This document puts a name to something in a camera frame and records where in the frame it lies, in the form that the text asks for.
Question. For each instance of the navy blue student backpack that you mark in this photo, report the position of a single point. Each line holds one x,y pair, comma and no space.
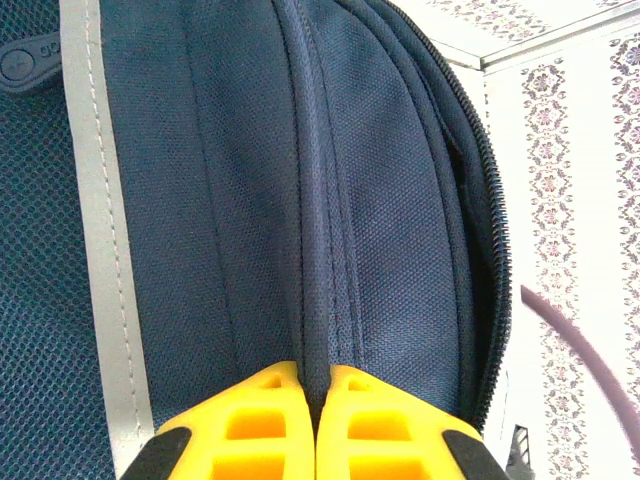
225,200

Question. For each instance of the aluminium right rear frame post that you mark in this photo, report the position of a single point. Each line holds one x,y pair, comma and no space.
550,42

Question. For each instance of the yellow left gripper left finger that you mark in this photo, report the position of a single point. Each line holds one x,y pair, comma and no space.
200,430

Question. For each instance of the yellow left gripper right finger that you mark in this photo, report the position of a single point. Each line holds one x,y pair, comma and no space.
425,430

